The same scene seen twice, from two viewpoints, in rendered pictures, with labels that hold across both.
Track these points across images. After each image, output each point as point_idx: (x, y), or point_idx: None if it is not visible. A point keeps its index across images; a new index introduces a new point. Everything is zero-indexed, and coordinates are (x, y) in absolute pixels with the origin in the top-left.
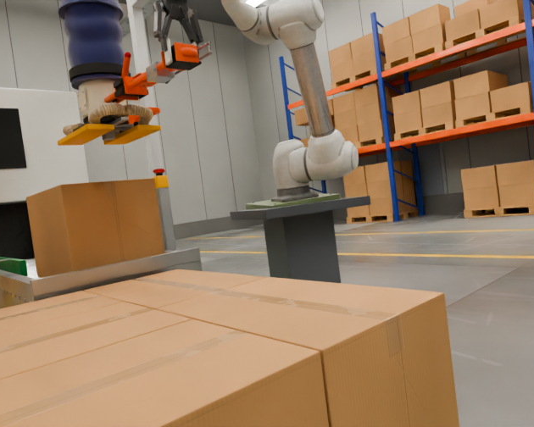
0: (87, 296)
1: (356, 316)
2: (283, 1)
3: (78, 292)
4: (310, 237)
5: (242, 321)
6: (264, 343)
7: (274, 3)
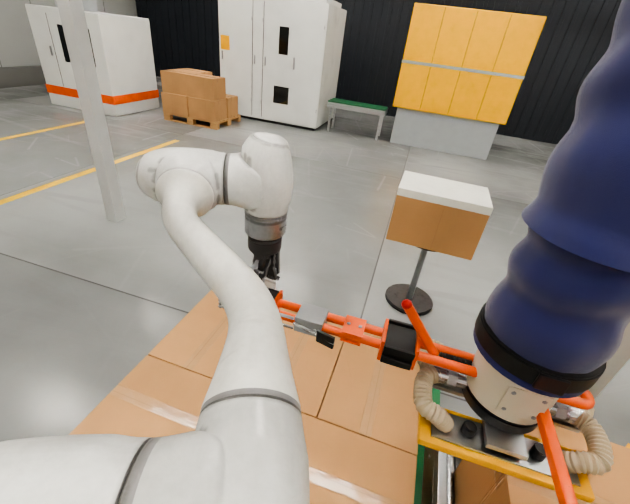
0: (373, 430)
1: (130, 389)
2: (65, 436)
3: (408, 445)
4: None
5: (193, 380)
6: (172, 357)
7: (116, 442)
